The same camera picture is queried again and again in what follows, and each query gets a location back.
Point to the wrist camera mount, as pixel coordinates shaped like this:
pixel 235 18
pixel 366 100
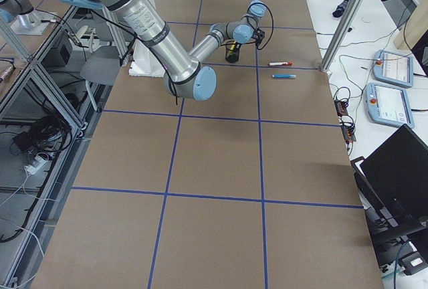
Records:
pixel 258 36

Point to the black mesh pen cup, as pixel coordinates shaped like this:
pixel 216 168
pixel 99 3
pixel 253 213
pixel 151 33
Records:
pixel 231 59

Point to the near teach pendant tablet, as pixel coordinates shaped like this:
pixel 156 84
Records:
pixel 388 105

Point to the brown paper table cover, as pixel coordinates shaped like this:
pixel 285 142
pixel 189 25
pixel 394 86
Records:
pixel 249 189

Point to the red marker pen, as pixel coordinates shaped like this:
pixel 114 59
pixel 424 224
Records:
pixel 279 64

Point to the aluminium frame post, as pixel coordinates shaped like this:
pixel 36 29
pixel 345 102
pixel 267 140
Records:
pixel 339 34

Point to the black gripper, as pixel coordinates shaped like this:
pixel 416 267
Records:
pixel 235 47

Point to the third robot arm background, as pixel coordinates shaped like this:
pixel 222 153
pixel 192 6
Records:
pixel 24 18

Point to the far teach pendant tablet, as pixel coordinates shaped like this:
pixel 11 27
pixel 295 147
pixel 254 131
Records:
pixel 393 68

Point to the blue marker pen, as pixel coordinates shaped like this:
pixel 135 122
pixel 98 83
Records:
pixel 284 76

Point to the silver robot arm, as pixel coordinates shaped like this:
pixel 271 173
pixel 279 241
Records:
pixel 185 76

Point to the teach pendant tablet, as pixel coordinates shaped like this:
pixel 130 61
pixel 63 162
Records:
pixel 388 105
pixel 393 68

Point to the folded blue umbrella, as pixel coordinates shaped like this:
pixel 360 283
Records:
pixel 340 9

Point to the black laptop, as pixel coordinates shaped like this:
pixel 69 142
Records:
pixel 394 177

